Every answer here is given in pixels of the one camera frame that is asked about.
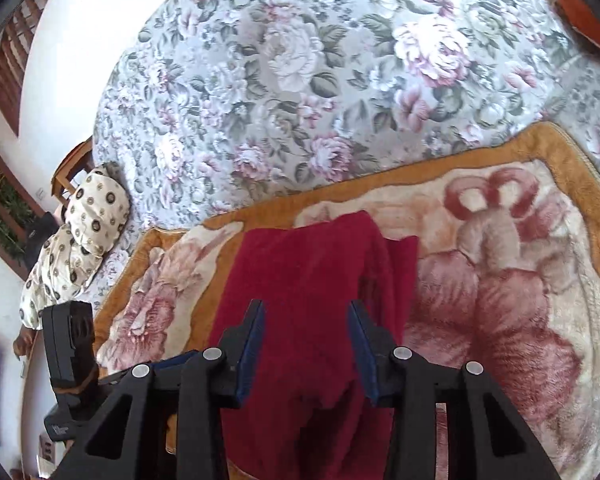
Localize green plants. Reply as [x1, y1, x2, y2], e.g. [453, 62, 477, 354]
[0, 142, 36, 266]

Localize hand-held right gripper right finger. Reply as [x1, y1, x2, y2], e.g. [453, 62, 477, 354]
[347, 300, 563, 480]

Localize dark bag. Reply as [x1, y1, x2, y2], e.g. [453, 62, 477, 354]
[22, 211, 63, 268]

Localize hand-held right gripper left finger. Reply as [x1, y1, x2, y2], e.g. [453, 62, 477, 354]
[55, 300, 267, 480]

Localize wooden chair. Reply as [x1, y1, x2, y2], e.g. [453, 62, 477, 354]
[51, 136, 95, 201]

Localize orange cream printed fleece blanket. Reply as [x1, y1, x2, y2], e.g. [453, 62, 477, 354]
[92, 120, 600, 480]

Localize red fleece garment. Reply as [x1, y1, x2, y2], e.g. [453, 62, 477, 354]
[207, 211, 451, 480]

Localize wooden window frame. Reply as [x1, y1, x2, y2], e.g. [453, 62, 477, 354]
[0, 0, 48, 137]

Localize cream patterned pillow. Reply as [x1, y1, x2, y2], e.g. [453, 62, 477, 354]
[20, 162, 132, 331]

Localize floral bedsheet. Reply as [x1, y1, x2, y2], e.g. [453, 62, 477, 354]
[87, 0, 600, 311]

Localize orange brown cushion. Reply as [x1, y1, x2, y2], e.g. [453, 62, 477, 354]
[549, 0, 600, 58]

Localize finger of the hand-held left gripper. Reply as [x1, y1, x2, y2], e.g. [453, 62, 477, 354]
[97, 351, 203, 387]

